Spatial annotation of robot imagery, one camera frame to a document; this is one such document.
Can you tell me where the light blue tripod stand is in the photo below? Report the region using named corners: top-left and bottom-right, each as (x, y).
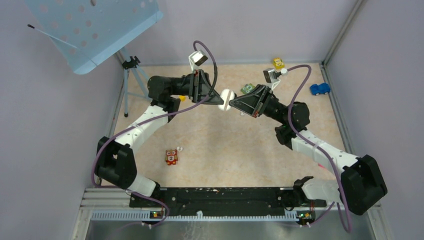
top-left (116, 46), bottom-right (153, 118)

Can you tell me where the white earbud charging case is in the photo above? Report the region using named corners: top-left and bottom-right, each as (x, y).
top-left (218, 88), bottom-right (236, 112)

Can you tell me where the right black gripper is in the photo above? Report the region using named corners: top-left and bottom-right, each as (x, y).
top-left (227, 84), bottom-right (288, 125)

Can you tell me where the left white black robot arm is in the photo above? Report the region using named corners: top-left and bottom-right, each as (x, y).
top-left (92, 69), bottom-right (224, 207)

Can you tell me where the red owl toy block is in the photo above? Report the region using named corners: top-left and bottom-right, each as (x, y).
top-left (165, 149), bottom-right (178, 166)

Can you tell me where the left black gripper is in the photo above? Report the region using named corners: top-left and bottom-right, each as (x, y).
top-left (169, 68), bottom-right (225, 105)

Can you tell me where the blue toy car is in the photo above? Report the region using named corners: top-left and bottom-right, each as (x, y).
top-left (309, 82), bottom-right (331, 96)

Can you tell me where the light blue perforated board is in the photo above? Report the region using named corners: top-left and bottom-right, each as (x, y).
top-left (25, 0), bottom-right (164, 75)

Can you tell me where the green owl toy block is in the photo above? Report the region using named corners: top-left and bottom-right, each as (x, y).
top-left (240, 83), bottom-right (256, 95)

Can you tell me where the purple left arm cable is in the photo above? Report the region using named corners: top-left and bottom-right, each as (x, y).
top-left (91, 40), bottom-right (219, 190)

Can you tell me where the aluminium frame rail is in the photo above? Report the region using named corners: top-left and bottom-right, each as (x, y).
top-left (72, 188), bottom-right (390, 240)

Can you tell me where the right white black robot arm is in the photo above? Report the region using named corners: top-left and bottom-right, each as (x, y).
top-left (228, 84), bottom-right (388, 216)

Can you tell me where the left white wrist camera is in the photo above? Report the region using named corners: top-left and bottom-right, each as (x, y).
top-left (188, 50), bottom-right (208, 72)

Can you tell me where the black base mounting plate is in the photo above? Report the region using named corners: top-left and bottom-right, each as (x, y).
top-left (129, 187), bottom-right (327, 217)

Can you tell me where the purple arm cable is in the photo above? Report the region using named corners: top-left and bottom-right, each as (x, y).
top-left (91, 40), bottom-right (219, 190)
top-left (285, 64), bottom-right (353, 233)

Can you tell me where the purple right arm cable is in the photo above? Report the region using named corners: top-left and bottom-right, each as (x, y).
top-left (285, 64), bottom-right (353, 233)

